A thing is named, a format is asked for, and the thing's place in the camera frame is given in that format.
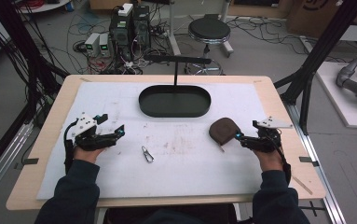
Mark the grey power supply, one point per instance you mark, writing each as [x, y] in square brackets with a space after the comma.
[92, 43]
[104, 45]

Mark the person's left hand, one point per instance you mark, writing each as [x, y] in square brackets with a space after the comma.
[87, 155]

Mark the silver metal clip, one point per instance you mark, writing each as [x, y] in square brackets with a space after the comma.
[147, 155]

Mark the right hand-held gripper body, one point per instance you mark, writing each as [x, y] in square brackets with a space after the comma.
[266, 140]

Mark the black tape strip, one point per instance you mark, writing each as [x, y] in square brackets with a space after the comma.
[308, 160]
[30, 161]

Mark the black rack with oval tray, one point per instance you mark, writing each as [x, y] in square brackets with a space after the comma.
[174, 104]

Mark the white platform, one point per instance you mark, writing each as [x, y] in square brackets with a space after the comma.
[347, 105]

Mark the black frame post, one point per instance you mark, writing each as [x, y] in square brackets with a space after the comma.
[322, 49]
[17, 40]

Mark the black round stool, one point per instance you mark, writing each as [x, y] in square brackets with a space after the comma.
[209, 29]

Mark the person's right hand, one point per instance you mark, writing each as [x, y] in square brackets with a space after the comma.
[271, 161]

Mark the cardboard box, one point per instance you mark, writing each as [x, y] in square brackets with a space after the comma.
[322, 15]

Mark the black computer tower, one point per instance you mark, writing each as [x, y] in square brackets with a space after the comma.
[141, 25]
[120, 34]

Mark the white box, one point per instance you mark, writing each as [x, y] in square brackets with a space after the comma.
[125, 9]

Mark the aluminium rail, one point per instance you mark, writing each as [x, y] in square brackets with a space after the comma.
[319, 174]
[2, 161]

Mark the white table leg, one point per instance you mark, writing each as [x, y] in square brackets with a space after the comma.
[173, 31]

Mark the white table mat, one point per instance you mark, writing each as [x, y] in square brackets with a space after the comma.
[179, 168]

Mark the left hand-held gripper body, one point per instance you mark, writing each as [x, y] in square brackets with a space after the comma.
[84, 124]

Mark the brown pouch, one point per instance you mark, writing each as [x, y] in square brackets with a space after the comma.
[223, 130]

